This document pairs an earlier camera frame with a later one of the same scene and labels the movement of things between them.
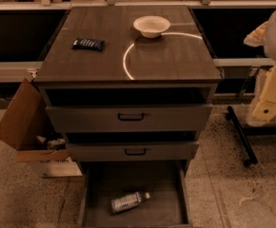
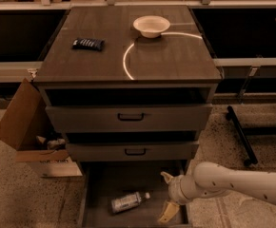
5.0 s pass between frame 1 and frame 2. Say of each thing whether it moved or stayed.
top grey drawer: stayed
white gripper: moved
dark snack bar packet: stayed
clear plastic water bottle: stayed
